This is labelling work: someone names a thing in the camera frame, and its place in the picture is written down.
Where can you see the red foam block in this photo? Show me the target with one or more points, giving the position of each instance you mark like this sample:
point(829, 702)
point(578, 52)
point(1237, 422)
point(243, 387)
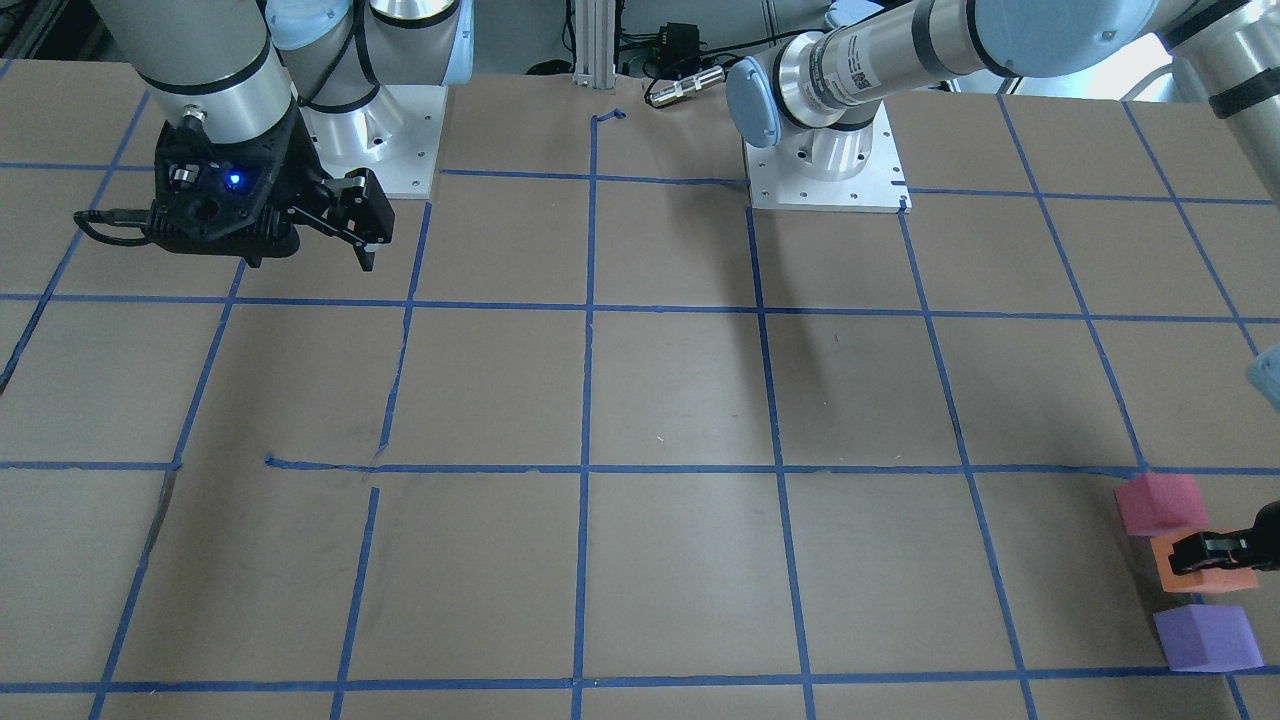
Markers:
point(1160, 505)

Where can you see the aluminium frame post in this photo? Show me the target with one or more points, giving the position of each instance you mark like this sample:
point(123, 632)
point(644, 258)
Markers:
point(595, 43)

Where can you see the purple foam block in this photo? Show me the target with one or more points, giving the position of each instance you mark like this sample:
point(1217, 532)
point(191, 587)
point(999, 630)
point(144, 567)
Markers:
point(1202, 638)

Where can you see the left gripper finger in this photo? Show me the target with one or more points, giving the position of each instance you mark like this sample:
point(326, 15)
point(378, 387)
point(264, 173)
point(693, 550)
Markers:
point(1210, 550)

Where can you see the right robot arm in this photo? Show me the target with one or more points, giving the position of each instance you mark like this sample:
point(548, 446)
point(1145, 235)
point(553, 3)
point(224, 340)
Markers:
point(280, 114)

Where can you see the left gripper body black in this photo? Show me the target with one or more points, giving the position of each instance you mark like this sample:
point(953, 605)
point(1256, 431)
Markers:
point(1262, 535)

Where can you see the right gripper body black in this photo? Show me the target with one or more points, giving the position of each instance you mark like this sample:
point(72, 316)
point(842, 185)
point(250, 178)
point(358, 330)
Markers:
point(297, 172)

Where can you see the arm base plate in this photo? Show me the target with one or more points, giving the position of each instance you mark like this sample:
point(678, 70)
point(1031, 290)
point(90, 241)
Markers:
point(397, 136)
point(853, 165)

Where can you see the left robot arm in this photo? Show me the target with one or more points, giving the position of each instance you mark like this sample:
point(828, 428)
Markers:
point(815, 78)

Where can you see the orange foam block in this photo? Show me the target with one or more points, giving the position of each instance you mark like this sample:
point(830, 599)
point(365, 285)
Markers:
point(1207, 581)

